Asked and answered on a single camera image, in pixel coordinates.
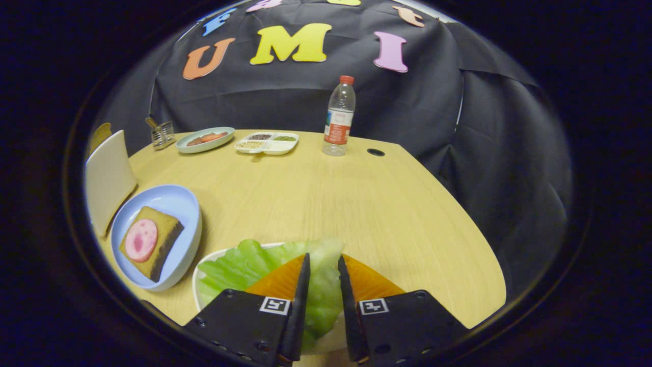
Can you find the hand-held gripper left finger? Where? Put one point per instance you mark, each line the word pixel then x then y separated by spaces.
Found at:
pixel 300 306

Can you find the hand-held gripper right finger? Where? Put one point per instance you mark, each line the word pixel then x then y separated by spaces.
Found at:
pixel 349 311

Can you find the green lettuce leaf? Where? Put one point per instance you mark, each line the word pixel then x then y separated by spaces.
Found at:
pixel 239 265

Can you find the white plate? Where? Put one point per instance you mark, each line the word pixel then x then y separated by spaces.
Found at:
pixel 195 285

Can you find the square brown bread slice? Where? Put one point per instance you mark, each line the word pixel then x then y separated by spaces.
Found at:
pixel 165 239

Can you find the white divided spice dish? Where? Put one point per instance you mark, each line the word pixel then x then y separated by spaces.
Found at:
pixel 275 148

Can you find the blue plate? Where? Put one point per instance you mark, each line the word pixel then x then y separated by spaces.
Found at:
pixel 175 204

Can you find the black desk grommet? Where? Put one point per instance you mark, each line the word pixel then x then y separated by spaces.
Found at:
pixel 376 152

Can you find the pink ham slice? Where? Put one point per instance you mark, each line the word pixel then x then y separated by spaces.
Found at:
pixel 141 240

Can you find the pale green plate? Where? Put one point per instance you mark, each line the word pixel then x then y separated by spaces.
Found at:
pixel 219 141

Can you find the clear red-capped water bottle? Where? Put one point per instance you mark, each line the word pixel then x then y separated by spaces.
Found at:
pixel 338 122

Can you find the red tomato slice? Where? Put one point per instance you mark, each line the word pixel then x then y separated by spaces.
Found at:
pixel 214 136

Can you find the brown meat patty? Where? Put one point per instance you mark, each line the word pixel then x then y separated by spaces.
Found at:
pixel 194 142

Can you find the black backdrop cloth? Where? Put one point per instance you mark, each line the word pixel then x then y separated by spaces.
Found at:
pixel 285 97

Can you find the white toaster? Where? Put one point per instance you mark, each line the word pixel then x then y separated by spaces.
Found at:
pixel 107 178

